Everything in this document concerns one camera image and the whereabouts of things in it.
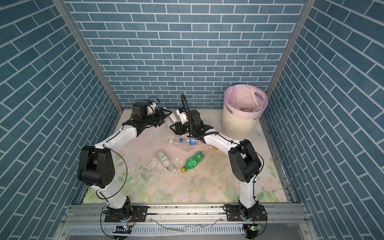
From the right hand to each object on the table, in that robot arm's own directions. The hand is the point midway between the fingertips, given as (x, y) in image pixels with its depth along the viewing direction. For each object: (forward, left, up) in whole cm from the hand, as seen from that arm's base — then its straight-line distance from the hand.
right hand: (172, 125), depth 87 cm
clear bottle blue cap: (-1, -11, -14) cm, 18 cm away
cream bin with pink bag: (+26, -45, -6) cm, 52 cm away
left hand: (+5, +1, +4) cm, 6 cm away
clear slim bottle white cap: (-1, -5, -19) cm, 20 cm away
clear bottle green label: (-17, +2, -15) cm, 23 cm away
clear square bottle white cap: (+2, -1, +4) cm, 4 cm away
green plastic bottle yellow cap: (-15, -13, -14) cm, 25 cm away
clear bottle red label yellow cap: (-4, -27, -18) cm, 32 cm away
